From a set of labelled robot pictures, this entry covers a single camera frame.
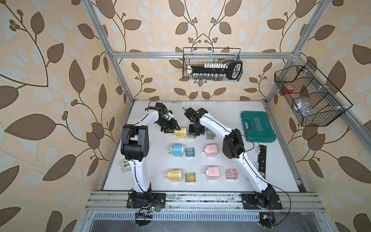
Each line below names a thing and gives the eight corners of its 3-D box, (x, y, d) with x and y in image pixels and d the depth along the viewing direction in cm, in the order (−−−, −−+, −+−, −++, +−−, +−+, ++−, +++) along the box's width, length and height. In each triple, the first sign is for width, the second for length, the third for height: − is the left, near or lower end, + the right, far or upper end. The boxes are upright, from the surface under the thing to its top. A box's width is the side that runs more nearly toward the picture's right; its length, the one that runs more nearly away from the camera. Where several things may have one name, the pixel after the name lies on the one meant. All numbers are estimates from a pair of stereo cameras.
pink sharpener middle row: (200, 156, 91) (201, 152, 86) (200, 149, 95) (201, 144, 89) (216, 156, 91) (217, 152, 86) (215, 149, 95) (216, 144, 89)
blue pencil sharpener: (169, 156, 91) (168, 152, 86) (170, 149, 94) (169, 144, 89) (183, 156, 91) (182, 152, 86) (183, 149, 94) (182, 144, 89)
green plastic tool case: (247, 142, 98) (249, 138, 93) (239, 115, 113) (241, 111, 109) (276, 142, 97) (279, 138, 93) (264, 115, 113) (267, 111, 109)
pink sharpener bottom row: (201, 180, 82) (202, 176, 77) (201, 170, 86) (201, 166, 80) (218, 180, 82) (220, 176, 77) (217, 170, 86) (219, 166, 80)
